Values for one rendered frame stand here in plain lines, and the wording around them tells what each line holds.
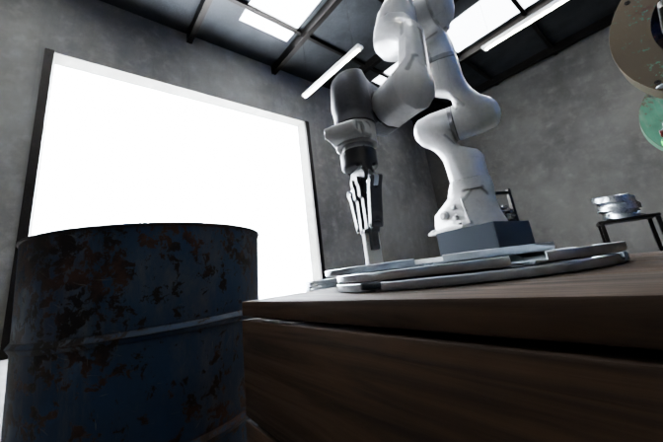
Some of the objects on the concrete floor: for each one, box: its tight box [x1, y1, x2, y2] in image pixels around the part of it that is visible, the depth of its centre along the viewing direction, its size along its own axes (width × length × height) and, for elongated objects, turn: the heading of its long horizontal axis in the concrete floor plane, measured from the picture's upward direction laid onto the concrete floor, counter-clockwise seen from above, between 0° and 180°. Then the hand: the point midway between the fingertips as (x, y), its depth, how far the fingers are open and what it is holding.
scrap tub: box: [0, 222, 259, 442], centre depth 58 cm, size 42×42×48 cm
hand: (372, 251), depth 58 cm, fingers closed
